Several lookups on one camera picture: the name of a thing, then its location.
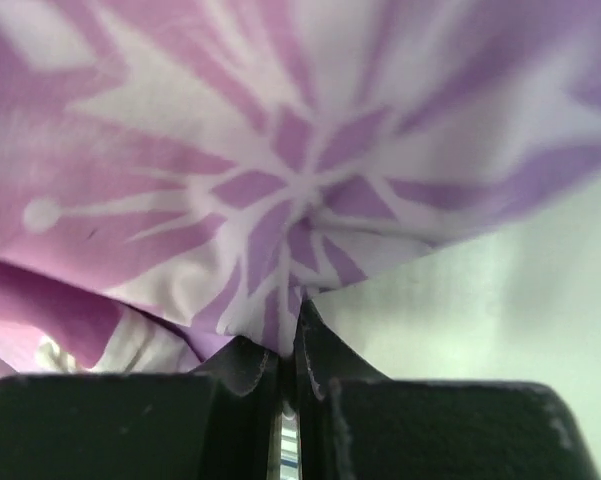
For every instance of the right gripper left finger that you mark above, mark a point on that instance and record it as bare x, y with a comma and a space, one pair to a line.
213, 422

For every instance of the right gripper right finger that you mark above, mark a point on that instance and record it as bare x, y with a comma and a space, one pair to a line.
356, 423

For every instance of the purple Frozen placemat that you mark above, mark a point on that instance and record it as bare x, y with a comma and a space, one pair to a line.
175, 172

